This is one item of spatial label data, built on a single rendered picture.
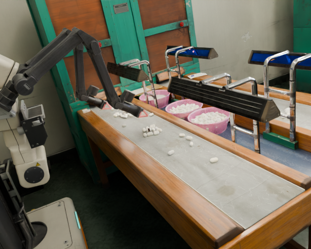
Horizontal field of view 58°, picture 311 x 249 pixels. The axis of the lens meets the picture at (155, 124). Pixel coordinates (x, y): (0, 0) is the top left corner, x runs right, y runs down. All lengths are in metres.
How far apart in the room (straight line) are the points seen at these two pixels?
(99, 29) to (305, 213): 1.97
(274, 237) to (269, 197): 0.14
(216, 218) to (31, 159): 1.07
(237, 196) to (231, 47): 3.08
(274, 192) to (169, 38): 1.94
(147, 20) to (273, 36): 2.33
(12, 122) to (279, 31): 3.81
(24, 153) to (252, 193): 1.17
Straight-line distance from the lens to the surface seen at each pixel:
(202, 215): 1.04
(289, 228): 1.18
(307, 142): 1.53
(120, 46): 2.54
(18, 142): 1.70
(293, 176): 1.22
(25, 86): 1.42
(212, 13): 3.84
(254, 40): 4.28
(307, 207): 1.21
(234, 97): 1.08
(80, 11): 2.45
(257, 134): 1.33
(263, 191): 1.17
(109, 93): 1.61
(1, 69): 1.57
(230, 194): 1.16
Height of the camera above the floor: 1.46
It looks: 23 degrees down
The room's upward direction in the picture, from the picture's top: 12 degrees counter-clockwise
